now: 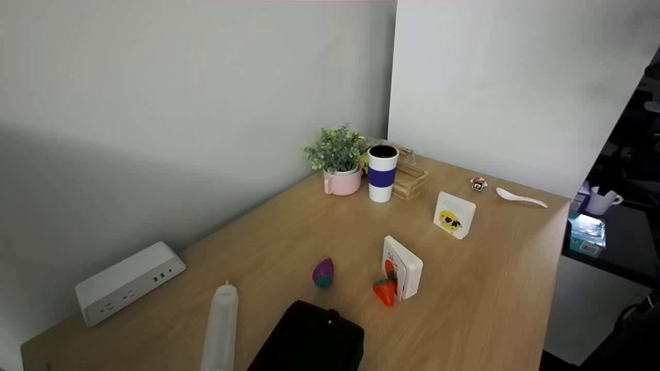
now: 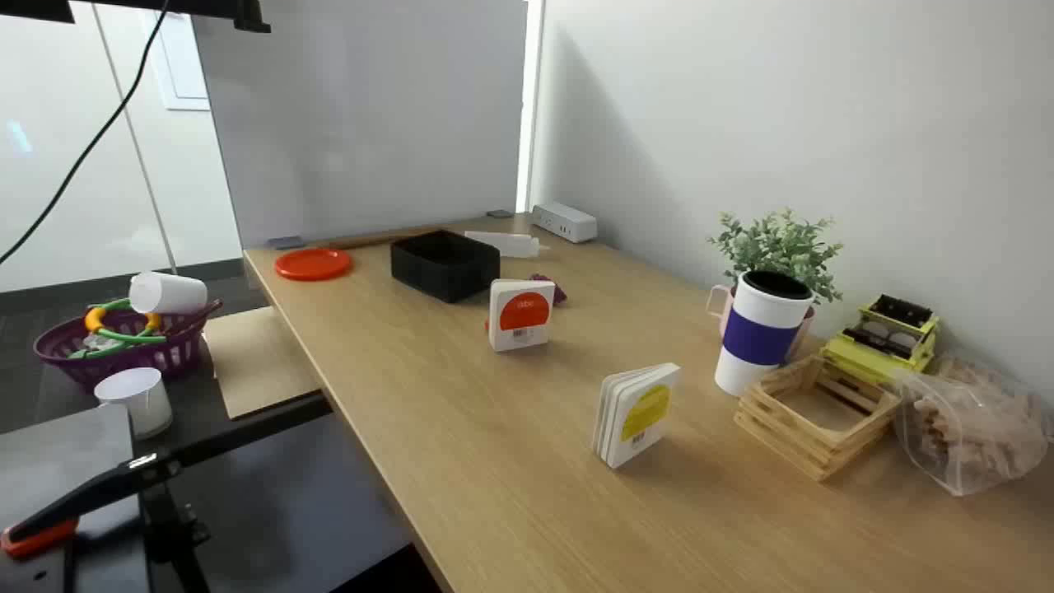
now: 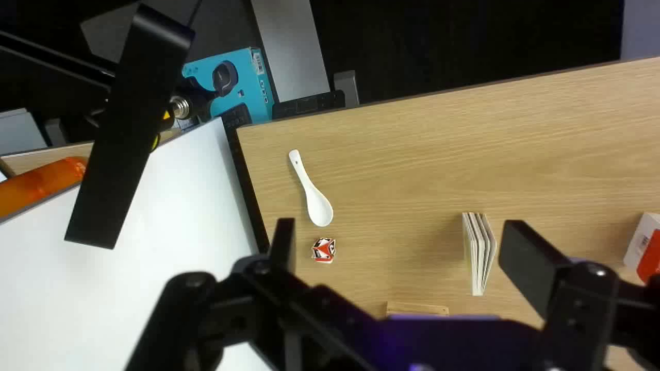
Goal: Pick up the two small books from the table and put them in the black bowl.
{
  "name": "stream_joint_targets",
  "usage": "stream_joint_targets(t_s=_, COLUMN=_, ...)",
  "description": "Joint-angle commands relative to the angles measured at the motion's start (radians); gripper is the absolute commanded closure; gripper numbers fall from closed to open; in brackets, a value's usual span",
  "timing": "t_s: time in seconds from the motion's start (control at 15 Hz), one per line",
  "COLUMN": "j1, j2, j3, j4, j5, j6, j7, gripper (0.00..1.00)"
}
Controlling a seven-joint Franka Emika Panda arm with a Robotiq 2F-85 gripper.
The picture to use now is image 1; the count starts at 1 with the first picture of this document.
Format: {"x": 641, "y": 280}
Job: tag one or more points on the wooden slatted tray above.
{"x": 411, "y": 183}

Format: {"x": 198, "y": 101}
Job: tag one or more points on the orange toy strawberry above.
{"x": 387, "y": 293}

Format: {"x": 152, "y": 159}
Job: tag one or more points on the white spoon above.
{"x": 508, "y": 195}

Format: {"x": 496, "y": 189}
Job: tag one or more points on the small red mushroom toy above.
{"x": 478, "y": 184}

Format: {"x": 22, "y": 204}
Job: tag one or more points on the green plant in pink pot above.
{"x": 337, "y": 151}

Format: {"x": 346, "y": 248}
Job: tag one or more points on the black side table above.
{"x": 630, "y": 239}

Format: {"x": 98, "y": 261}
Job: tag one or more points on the white rectangular box with ports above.
{"x": 126, "y": 283}

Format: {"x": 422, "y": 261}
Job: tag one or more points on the purple toy strawberry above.
{"x": 323, "y": 272}

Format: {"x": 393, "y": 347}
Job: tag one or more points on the small book with yellow picture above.
{"x": 455, "y": 217}

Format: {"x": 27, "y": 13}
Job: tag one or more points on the white cup with purple band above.
{"x": 382, "y": 179}

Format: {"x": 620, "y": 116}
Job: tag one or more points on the white translucent bottle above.
{"x": 220, "y": 322}

